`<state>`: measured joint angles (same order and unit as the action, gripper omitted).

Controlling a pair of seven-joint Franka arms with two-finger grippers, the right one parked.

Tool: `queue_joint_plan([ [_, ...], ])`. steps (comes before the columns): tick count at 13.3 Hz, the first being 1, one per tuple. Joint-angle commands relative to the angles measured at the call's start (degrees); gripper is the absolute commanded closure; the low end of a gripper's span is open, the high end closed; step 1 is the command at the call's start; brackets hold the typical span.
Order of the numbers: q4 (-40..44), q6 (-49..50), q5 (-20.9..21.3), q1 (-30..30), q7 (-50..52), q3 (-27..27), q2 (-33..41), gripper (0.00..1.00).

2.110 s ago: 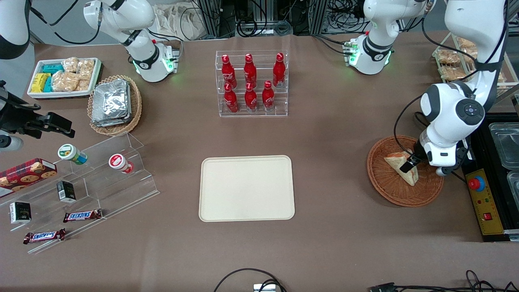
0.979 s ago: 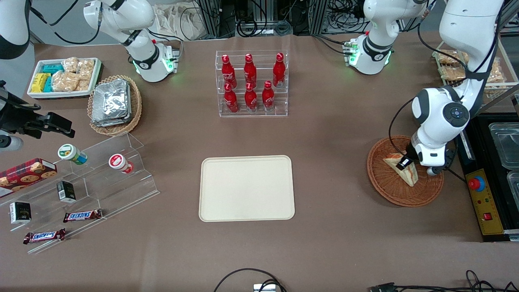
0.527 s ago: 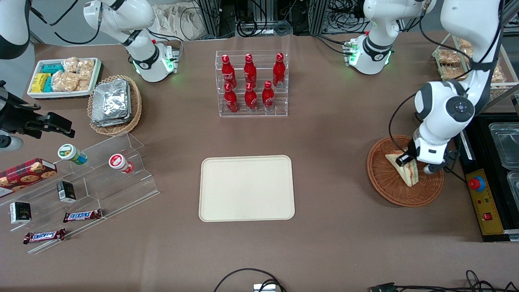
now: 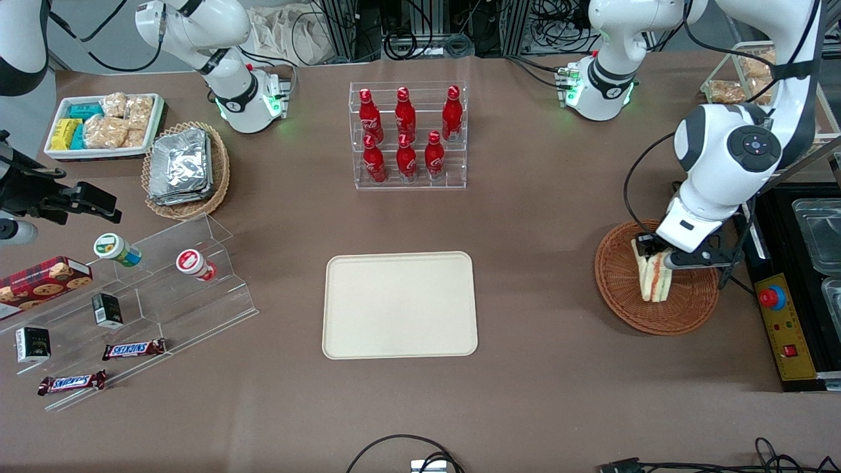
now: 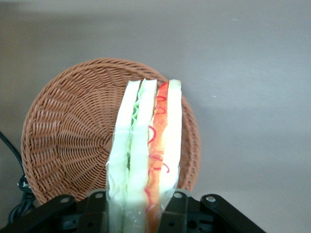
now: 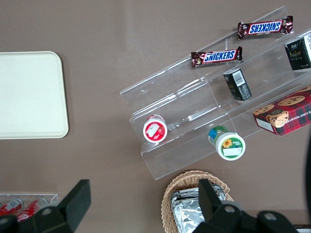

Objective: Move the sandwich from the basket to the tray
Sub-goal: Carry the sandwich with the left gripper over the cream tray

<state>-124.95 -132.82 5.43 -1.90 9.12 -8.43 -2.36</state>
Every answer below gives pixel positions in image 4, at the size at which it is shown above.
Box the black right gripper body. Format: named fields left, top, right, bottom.
left=0, top=148, right=72, bottom=227

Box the triangular sandwich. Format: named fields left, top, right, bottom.
left=631, top=238, right=675, bottom=304

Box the white rectangular snack tray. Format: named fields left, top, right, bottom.
left=44, top=93, right=165, bottom=161

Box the round brown wicker basket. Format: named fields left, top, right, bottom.
left=595, top=219, right=721, bottom=336

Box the oval wicker basket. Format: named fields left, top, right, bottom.
left=141, top=122, right=231, bottom=220

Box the cream rectangular tray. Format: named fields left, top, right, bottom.
left=322, top=251, right=478, bottom=360

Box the green lid cup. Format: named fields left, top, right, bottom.
left=93, top=233, right=143, bottom=268

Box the yellow snack packet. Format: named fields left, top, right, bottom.
left=51, top=118, right=83, bottom=151

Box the red cookie box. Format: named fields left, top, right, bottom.
left=0, top=256, right=93, bottom=321

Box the silver foil container stack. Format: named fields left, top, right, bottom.
left=148, top=128, right=215, bottom=206

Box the red lid cup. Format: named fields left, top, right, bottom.
left=175, top=249, right=218, bottom=282

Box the clear plastic container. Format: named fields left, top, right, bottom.
left=821, top=277, right=841, bottom=323
left=792, top=197, right=841, bottom=276

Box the small black white box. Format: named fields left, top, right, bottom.
left=15, top=327, right=52, bottom=364

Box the yellow control panel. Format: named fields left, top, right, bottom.
left=752, top=273, right=822, bottom=383

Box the clear acrylic step display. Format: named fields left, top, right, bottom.
left=0, top=214, right=260, bottom=413

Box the snickers bar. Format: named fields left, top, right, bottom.
left=37, top=370, right=108, bottom=397
left=102, top=338, right=167, bottom=361

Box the black machine housing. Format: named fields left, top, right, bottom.
left=749, top=184, right=841, bottom=393

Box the red cola bottle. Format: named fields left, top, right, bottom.
left=395, top=86, right=417, bottom=142
left=396, top=133, right=419, bottom=182
left=358, top=87, right=384, bottom=144
left=363, top=134, right=388, bottom=183
left=424, top=130, right=446, bottom=181
left=442, top=85, right=464, bottom=142

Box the clear acrylic bottle rack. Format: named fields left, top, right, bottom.
left=348, top=81, right=468, bottom=191

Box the beige cloth bag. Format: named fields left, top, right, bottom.
left=246, top=5, right=329, bottom=68

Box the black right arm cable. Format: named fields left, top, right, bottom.
left=47, top=0, right=164, bottom=74

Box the white wire basket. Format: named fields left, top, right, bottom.
left=700, top=41, right=841, bottom=171

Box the black cable with connector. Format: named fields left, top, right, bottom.
left=597, top=437, right=841, bottom=473

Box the black looped cable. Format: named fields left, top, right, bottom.
left=346, top=434, right=465, bottom=473

